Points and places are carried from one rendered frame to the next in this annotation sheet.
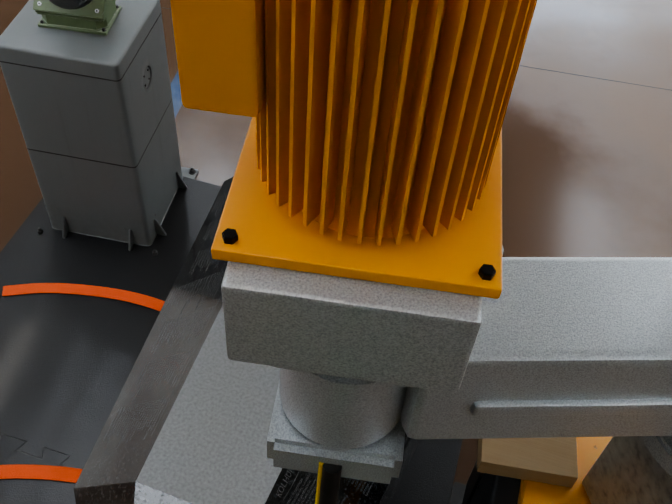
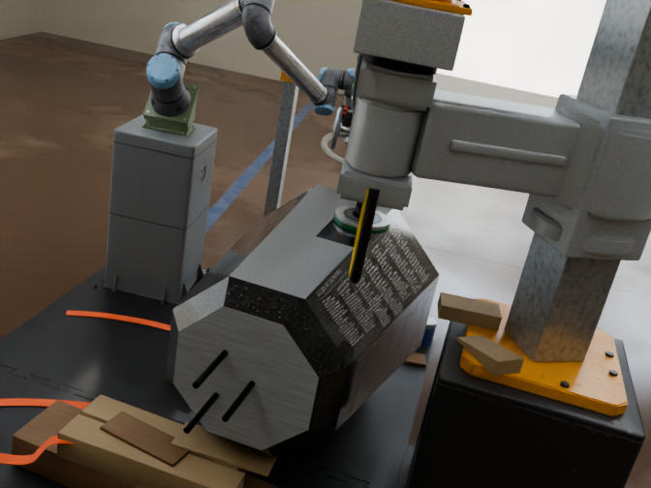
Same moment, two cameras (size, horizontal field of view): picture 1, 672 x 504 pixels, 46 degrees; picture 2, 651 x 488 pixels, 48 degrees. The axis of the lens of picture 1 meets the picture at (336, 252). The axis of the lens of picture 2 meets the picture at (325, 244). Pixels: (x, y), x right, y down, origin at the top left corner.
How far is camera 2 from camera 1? 147 cm
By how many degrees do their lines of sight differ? 27
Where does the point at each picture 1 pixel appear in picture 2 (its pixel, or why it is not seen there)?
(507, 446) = (456, 302)
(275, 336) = (379, 31)
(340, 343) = (406, 34)
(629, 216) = not seen: hidden behind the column
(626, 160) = not seen: hidden behind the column
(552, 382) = (489, 128)
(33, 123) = (121, 191)
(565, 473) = (493, 315)
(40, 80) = (138, 157)
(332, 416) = (381, 141)
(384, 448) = (402, 181)
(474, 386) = (452, 125)
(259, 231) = not seen: outside the picture
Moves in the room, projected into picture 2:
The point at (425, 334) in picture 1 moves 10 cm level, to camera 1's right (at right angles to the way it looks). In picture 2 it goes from (442, 25) to (483, 33)
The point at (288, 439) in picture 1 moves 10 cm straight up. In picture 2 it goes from (352, 171) to (359, 137)
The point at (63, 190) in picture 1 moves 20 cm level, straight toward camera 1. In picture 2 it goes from (124, 250) to (133, 268)
